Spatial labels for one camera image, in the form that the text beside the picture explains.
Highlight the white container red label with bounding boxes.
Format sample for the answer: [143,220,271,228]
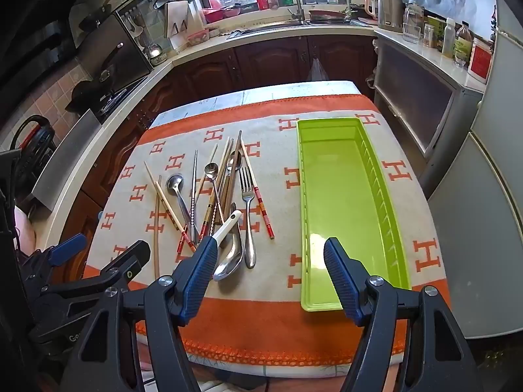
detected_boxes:
[468,37,495,84]

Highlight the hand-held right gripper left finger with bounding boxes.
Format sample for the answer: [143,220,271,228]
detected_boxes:
[61,237,219,392]

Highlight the white ceramic spoon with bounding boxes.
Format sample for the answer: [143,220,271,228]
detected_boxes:
[210,210,243,246]

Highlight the black wok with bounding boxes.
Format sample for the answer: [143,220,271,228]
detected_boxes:
[65,77,108,112]

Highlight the grey refrigerator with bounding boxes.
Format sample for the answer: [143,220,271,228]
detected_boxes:
[425,0,523,339]

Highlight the small steel spoon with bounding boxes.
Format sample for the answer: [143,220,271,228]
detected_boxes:
[203,162,226,227]
[166,174,199,243]

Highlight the steel electric kettle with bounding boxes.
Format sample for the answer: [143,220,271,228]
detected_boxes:
[376,0,405,33]

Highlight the steel spoon with wooden handle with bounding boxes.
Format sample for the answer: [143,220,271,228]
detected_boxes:
[223,150,243,221]

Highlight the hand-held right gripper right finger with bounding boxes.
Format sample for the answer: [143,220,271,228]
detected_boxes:
[323,237,485,392]

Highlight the green plastic utensil tray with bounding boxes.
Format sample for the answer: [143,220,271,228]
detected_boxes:
[296,116,412,312]

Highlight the steel sink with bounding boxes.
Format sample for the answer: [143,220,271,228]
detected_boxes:
[227,20,374,39]

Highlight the stainless steel panel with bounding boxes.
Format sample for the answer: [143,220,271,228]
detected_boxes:
[30,108,101,213]

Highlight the pink bowl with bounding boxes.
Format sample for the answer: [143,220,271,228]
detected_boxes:
[202,6,242,25]

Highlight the light bamboo chopstick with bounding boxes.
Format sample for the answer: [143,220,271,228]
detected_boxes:
[154,175,162,279]

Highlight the steel chopstick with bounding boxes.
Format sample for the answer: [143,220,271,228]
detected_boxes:
[189,150,197,241]
[192,150,201,246]

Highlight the white plastic bottle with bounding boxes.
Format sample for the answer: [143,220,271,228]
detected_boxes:
[442,17,456,58]

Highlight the steel fork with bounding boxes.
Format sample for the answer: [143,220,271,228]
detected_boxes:
[238,167,258,269]

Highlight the clear bottle green label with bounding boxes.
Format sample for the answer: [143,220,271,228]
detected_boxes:
[454,21,475,68]

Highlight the small steel teapot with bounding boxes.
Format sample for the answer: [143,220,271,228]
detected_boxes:
[145,43,168,64]

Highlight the patterned end bamboo chopstick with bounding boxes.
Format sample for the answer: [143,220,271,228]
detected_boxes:
[199,137,230,241]
[208,138,235,229]

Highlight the pale patterned tablecloth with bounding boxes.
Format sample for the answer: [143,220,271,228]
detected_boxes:
[139,79,409,380]

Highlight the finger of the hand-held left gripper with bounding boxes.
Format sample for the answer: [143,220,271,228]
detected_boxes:
[45,233,88,267]
[84,240,152,292]

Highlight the white cutting board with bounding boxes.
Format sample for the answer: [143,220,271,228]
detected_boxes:
[164,0,205,39]

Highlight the black steel integrated stove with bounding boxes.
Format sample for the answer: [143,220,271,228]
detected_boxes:
[65,0,155,117]

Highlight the white plastic bag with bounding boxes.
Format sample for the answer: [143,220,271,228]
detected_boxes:
[306,58,329,82]

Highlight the steel kitchen faucet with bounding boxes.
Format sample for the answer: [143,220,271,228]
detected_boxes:
[275,0,306,25]

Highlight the dark wooden kitchen cabinets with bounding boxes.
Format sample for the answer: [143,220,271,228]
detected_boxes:
[61,35,379,278]

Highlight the brown wooden chopstick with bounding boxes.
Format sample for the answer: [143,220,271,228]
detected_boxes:
[223,130,243,221]
[218,147,240,223]

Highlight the clear glass jar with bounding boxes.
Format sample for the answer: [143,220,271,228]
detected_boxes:
[402,2,423,45]

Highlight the orange white printed blanket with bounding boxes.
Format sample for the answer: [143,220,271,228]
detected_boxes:
[84,92,452,370]

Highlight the large steel spoon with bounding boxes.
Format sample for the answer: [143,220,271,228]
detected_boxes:
[212,202,245,282]

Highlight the black object with red trim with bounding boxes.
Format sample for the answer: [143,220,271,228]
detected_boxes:
[10,114,58,197]

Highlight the white kitchen countertop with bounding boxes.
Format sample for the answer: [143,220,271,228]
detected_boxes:
[30,18,489,250]

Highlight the red pan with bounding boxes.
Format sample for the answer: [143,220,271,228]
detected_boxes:
[308,8,352,23]

